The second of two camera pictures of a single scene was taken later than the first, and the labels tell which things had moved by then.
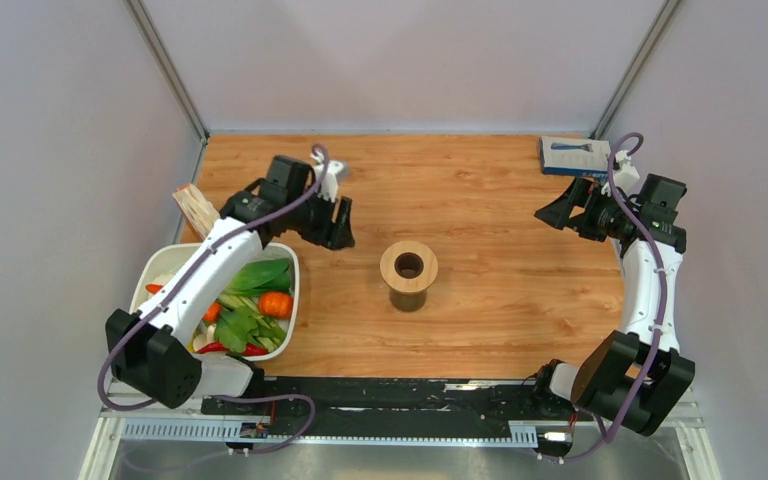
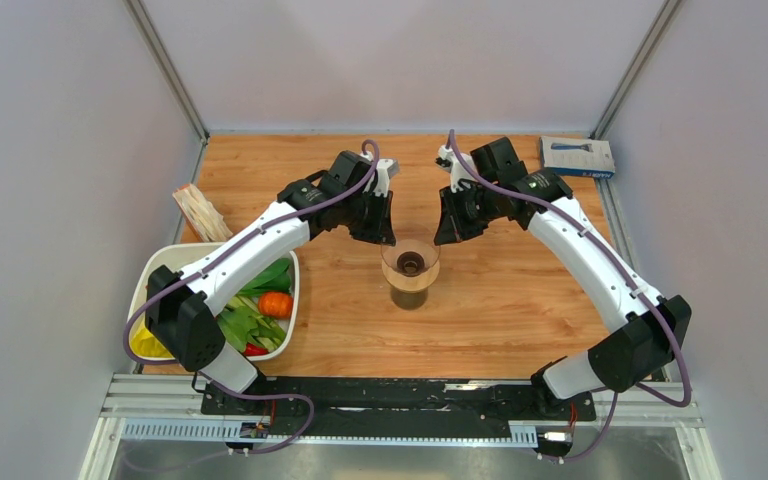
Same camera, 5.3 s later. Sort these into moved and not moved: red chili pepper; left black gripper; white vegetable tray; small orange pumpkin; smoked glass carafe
Moved: left black gripper
Not moved: smoked glass carafe; red chili pepper; white vegetable tray; small orange pumpkin
